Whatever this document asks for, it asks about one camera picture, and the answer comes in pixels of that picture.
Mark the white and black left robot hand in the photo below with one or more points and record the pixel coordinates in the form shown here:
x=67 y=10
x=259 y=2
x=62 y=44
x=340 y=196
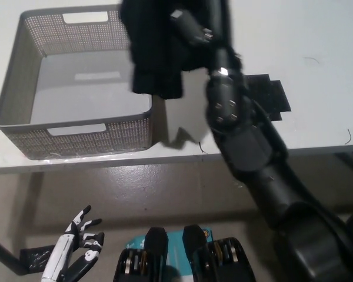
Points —
x=57 y=258

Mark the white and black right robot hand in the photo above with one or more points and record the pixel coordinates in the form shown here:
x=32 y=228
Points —
x=191 y=28

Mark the black t-shirt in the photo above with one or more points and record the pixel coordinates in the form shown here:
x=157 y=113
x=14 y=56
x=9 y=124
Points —
x=153 y=58

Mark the black crinkled tape patch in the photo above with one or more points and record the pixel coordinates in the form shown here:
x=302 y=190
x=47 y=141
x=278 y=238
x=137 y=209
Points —
x=35 y=258

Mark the black left robot body block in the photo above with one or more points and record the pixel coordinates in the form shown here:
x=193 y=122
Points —
x=156 y=249

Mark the black robot body block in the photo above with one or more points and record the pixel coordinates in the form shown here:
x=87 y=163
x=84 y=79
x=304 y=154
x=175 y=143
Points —
x=198 y=246
x=156 y=249

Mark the clear tape strip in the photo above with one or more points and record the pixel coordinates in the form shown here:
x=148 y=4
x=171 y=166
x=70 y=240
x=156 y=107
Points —
x=76 y=158

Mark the black stepped tape patch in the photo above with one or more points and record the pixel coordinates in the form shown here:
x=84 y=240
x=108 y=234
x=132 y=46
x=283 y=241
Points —
x=273 y=97

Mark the grey perforated plastic basket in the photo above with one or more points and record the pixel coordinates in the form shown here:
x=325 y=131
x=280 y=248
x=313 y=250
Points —
x=76 y=141

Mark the black right robot body block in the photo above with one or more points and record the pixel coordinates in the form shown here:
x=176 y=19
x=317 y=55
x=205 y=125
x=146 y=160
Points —
x=198 y=246

